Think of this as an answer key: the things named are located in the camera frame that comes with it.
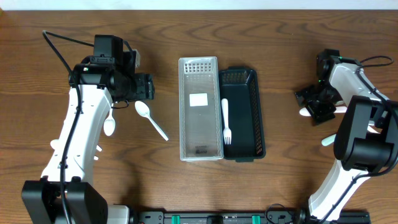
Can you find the pale green plastic fork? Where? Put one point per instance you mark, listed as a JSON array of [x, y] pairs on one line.
[[329, 140]]

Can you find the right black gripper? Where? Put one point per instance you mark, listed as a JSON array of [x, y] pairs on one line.
[[314, 101]]

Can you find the white plastic spoon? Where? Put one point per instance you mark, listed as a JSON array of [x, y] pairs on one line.
[[144, 111]]

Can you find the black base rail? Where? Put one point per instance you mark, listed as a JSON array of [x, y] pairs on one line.
[[214, 218]]

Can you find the small white spoon under arm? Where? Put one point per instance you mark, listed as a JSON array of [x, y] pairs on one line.
[[109, 125]]

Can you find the white label sticker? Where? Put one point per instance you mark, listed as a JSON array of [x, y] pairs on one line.
[[198, 99]]

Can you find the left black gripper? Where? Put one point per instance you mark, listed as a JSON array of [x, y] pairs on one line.
[[147, 86]]

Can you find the dark green plastic basket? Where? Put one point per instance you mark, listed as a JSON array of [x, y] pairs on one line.
[[239, 86]]

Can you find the clear plastic basket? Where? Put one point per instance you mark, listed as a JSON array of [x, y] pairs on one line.
[[200, 126]]

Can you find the white plastic fork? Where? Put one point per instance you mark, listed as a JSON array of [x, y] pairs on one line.
[[227, 134]]

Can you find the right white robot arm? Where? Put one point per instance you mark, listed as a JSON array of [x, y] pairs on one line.
[[365, 144]]

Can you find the cream plastic spoon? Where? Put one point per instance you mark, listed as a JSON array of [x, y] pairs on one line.
[[339, 109]]

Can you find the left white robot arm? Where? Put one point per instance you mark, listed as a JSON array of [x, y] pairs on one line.
[[65, 192]]

